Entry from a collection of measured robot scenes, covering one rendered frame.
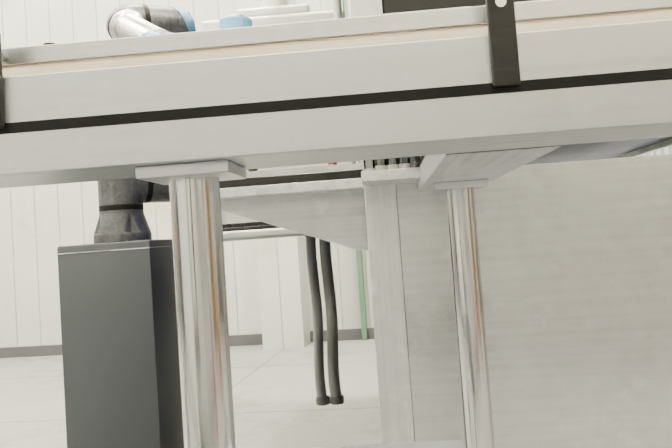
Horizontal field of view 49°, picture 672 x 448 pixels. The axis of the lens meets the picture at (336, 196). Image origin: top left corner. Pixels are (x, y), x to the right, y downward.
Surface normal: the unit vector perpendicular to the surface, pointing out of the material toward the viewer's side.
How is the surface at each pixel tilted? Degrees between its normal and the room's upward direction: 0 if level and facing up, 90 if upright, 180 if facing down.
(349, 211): 90
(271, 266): 90
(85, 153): 90
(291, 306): 90
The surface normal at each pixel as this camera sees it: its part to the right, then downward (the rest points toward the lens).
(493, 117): -0.07, -0.05
